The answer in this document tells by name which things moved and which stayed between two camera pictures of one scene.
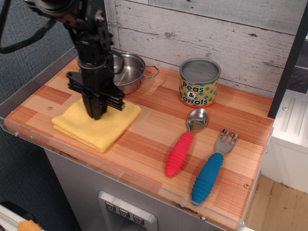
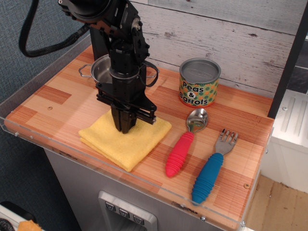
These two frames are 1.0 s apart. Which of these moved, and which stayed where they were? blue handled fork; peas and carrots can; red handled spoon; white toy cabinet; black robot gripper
Moved: black robot gripper
Stayed: red handled spoon; blue handled fork; peas and carrots can; white toy cabinet
